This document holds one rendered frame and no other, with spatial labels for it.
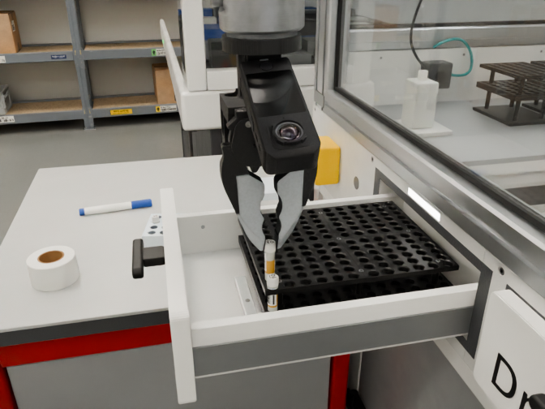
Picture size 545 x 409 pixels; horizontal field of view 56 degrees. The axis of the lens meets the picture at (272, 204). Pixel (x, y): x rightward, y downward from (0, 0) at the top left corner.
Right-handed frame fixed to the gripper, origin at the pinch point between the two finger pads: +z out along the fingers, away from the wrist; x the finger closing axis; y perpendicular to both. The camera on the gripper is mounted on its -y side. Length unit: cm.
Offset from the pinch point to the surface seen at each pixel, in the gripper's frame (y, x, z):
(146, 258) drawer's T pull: 6.0, 12.9, 3.7
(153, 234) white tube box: 32.5, 12.9, 15.0
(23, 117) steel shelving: 368, 111, 81
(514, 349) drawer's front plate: -14.4, -19.1, 5.9
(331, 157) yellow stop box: 36.6, -19.1, 6.0
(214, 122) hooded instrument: 87, -4, 13
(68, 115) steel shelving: 370, 79, 82
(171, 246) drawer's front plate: 5.0, 10.0, 2.0
